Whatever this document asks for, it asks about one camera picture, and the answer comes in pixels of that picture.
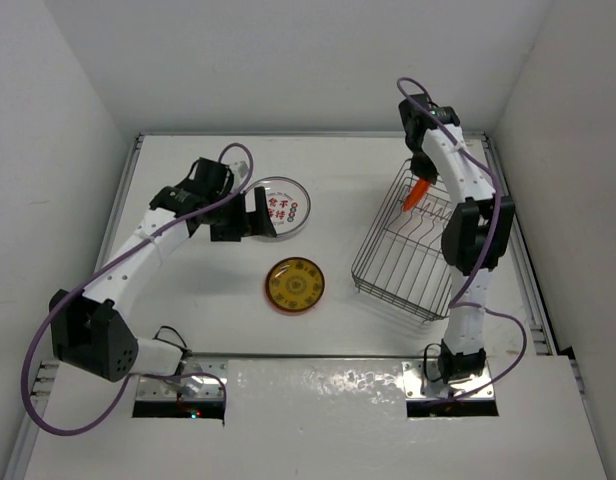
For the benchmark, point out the wire dish rack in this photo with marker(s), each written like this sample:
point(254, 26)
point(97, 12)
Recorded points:
point(400, 260)

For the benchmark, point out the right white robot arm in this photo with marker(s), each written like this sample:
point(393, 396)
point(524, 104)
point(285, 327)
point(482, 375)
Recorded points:
point(476, 235)

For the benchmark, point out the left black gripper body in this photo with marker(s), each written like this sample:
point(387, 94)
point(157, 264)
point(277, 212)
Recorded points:
point(229, 219)

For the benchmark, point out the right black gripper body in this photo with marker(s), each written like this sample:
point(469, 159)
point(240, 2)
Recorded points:
point(420, 165)

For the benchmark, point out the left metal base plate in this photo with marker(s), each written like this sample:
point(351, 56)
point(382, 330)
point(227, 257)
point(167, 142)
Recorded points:
point(205, 377)

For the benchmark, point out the yellow plate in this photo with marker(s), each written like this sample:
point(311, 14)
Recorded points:
point(291, 267)

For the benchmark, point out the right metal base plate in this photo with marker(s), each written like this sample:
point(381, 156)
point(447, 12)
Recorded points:
point(420, 383)

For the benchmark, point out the orange plate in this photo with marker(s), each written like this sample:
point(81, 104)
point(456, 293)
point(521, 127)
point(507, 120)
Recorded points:
point(294, 296)
point(416, 194)

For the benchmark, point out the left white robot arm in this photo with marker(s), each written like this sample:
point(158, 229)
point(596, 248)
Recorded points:
point(90, 329)

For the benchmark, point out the metal base plate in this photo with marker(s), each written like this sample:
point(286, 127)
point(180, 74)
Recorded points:
point(420, 383)
point(205, 377)

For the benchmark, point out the white plate red characters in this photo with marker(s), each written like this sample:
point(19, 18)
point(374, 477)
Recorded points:
point(289, 203)

